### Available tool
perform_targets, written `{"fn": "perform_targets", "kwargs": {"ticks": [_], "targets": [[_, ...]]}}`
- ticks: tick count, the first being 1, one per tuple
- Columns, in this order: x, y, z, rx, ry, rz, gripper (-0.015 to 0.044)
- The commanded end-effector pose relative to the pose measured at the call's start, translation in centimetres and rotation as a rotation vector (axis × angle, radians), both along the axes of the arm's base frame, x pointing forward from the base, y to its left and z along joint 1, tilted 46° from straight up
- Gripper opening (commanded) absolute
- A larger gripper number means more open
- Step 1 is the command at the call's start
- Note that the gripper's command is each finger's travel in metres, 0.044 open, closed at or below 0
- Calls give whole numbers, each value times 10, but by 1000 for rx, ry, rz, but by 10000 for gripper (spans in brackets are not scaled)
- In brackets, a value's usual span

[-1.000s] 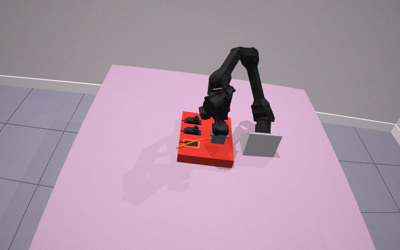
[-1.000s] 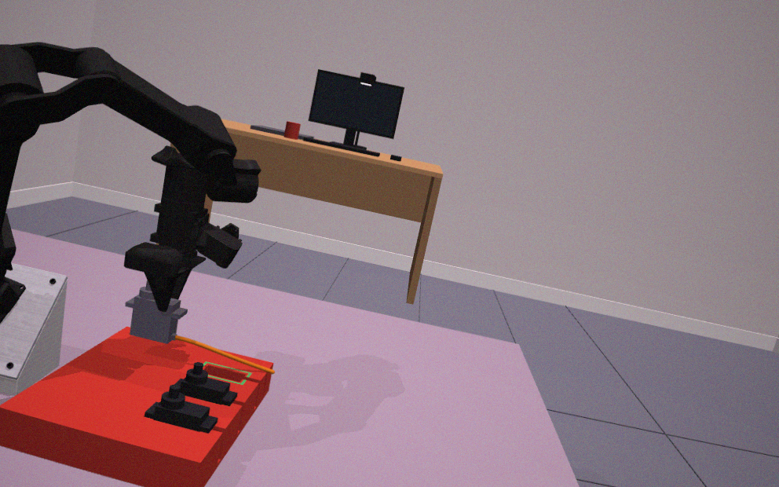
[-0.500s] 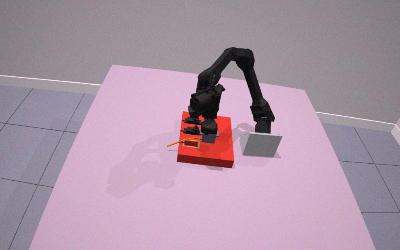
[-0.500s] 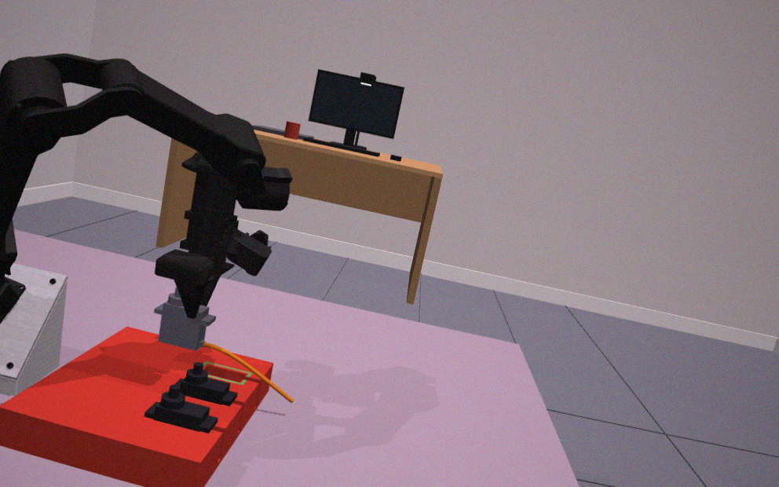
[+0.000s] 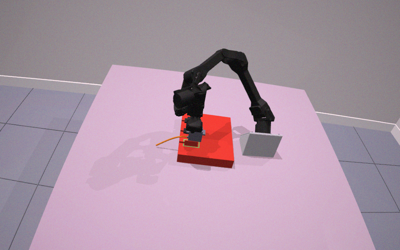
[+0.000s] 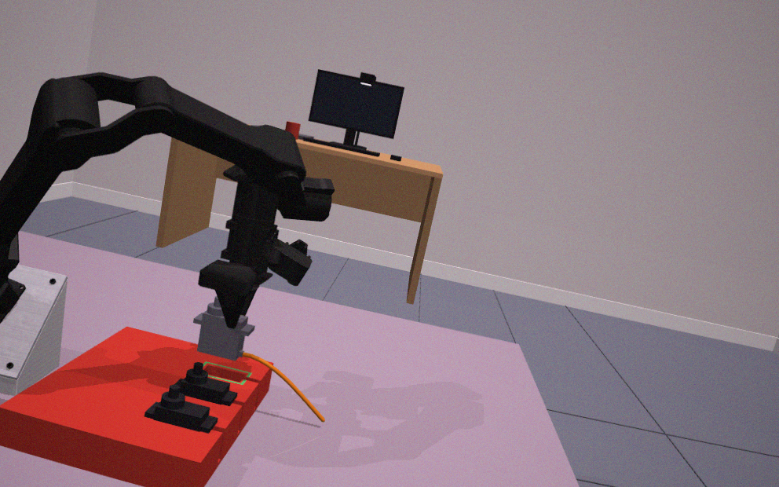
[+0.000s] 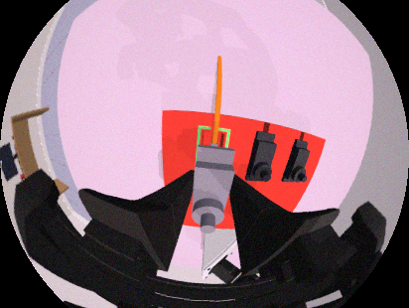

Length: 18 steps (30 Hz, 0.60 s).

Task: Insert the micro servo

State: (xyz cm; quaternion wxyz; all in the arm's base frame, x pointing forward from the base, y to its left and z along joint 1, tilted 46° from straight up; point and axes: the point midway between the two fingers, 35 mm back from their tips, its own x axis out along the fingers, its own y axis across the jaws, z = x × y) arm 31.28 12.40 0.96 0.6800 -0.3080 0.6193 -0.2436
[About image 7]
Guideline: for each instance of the grey micro servo with orange cable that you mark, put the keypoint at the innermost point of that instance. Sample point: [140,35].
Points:
[213,174]

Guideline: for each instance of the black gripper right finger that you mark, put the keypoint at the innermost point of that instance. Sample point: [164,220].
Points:
[263,229]

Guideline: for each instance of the red flat platform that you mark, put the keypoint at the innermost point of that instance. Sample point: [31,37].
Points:
[276,161]

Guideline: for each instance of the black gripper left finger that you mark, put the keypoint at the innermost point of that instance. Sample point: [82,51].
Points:
[156,220]

